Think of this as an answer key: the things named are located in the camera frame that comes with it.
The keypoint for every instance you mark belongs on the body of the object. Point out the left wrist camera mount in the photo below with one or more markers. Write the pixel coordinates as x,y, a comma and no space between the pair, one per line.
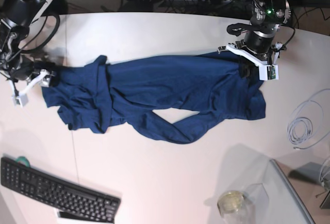
265,62

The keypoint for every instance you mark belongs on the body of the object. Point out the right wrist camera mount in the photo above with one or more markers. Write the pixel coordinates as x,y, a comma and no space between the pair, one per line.
43,79

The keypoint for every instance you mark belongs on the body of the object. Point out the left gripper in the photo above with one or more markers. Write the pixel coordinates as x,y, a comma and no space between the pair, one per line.
256,41

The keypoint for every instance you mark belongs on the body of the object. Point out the dark blue t-shirt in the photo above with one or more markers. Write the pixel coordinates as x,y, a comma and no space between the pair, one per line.
173,98

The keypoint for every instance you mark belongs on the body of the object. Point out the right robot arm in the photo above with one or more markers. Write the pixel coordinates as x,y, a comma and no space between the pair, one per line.
17,16

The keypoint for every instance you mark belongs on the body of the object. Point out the green tape roll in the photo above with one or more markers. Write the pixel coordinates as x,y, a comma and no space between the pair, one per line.
23,160

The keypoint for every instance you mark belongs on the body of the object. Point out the clear tape roll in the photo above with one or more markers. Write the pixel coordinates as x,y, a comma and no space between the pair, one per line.
230,202

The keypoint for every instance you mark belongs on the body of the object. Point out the black computer keyboard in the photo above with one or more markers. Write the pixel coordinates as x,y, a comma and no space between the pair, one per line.
58,193

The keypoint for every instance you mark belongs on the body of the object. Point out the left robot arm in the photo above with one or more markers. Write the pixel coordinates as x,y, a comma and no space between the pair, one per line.
267,15

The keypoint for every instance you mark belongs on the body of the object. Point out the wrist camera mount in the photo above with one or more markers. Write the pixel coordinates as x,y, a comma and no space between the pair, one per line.
43,79
265,62

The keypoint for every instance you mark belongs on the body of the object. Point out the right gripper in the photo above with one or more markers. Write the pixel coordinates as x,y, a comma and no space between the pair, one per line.
21,68

